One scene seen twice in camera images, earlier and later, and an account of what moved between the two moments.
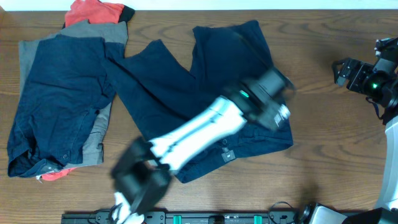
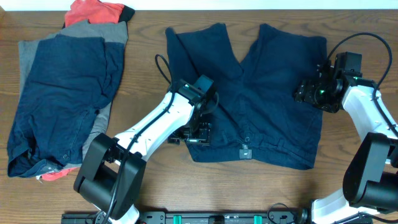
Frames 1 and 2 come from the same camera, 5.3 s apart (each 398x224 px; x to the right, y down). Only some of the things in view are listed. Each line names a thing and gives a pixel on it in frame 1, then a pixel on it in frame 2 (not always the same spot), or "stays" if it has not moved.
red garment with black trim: (96, 11) stays
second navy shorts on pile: (71, 79) stays
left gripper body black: (266, 116) to (197, 133)
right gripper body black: (366, 81) to (318, 95)
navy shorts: (152, 87) to (257, 114)
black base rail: (296, 216) stays
